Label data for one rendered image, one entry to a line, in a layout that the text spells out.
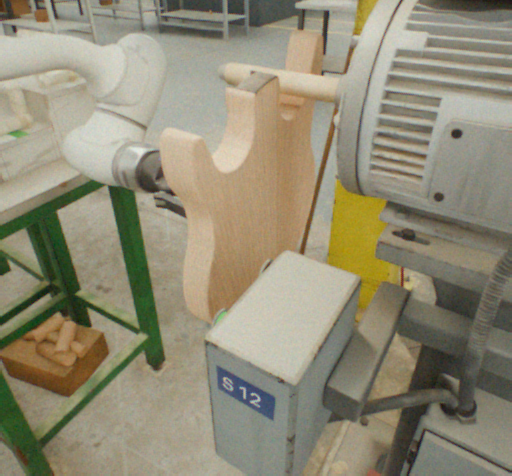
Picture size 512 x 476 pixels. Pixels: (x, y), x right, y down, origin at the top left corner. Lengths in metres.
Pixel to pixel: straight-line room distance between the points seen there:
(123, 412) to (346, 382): 1.34
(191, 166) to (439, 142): 0.25
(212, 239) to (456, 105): 0.32
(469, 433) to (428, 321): 0.14
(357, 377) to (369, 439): 0.84
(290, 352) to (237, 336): 0.05
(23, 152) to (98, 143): 0.39
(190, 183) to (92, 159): 0.40
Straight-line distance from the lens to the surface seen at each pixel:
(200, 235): 0.56
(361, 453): 1.30
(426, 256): 0.53
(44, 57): 0.78
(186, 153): 0.46
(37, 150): 1.22
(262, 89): 0.55
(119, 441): 1.69
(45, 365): 1.80
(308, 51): 0.67
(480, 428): 0.63
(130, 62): 0.85
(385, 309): 0.56
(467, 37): 0.49
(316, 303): 0.43
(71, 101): 1.25
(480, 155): 0.44
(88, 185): 1.20
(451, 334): 0.56
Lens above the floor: 1.42
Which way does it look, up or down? 33 degrees down
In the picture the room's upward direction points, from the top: straight up
